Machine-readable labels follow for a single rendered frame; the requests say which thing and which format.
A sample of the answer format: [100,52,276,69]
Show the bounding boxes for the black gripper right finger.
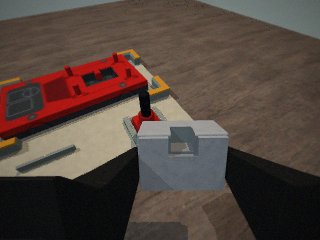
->
[225,146,320,240]

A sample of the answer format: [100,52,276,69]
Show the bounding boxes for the grey block with slot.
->
[137,120,229,191]

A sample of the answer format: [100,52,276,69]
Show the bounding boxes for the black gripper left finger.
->
[0,147,139,240]

